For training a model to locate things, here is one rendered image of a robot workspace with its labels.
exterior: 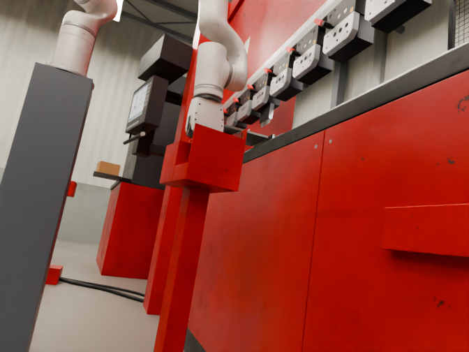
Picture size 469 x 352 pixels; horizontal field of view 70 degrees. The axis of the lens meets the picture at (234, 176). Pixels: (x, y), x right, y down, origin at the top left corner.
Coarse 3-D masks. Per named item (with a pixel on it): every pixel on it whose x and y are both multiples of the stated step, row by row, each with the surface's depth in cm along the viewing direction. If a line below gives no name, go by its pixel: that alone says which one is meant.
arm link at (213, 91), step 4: (196, 88) 94; (200, 88) 93; (204, 88) 92; (208, 88) 92; (212, 88) 93; (216, 88) 93; (220, 88) 94; (196, 92) 93; (200, 92) 93; (204, 92) 92; (208, 92) 92; (212, 92) 92; (216, 92) 93; (220, 92) 94; (196, 96) 95; (216, 96) 94; (220, 96) 94
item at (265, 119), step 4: (272, 104) 157; (264, 108) 163; (268, 108) 158; (272, 108) 157; (264, 112) 162; (268, 112) 157; (272, 112) 157; (260, 116) 165; (264, 116) 161; (268, 116) 156; (272, 116) 156; (260, 120) 164; (264, 120) 160; (268, 120) 157; (264, 124) 161
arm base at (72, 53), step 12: (60, 36) 120; (72, 36) 119; (84, 36) 122; (60, 48) 118; (72, 48) 119; (84, 48) 122; (60, 60) 117; (72, 60) 118; (84, 60) 122; (72, 72) 115; (84, 72) 123
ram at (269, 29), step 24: (264, 0) 189; (288, 0) 154; (312, 0) 131; (336, 0) 114; (240, 24) 227; (264, 24) 180; (288, 24) 148; (312, 24) 127; (264, 48) 172; (264, 72) 165; (240, 96) 195
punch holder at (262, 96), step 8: (272, 72) 159; (256, 80) 172; (264, 80) 162; (256, 88) 170; (264, 88) 159; (256, 96) 166; (264, 96) 157; (272, 96) 158; (256, 104) 164; (264, 104) 160
